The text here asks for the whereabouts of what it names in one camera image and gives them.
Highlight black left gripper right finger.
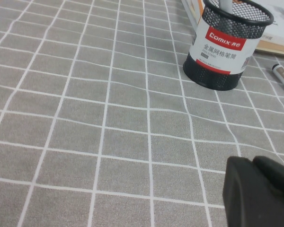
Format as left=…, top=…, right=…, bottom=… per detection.
left=253, top=155, right=284, bottom=208

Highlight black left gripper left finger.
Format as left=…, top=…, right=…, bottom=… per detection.
left=222, top=155, right=284, bottom=227

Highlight black mesh pen holder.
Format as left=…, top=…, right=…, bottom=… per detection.
left=182, top=0, right=275, bottom=91

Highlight white orange ROS book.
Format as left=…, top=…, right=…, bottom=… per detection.
left=181, top=0, right=284, bottom=59

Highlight grey white-grid tablecloth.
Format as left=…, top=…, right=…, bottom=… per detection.
left=0, top=0, right=284, bottom=227

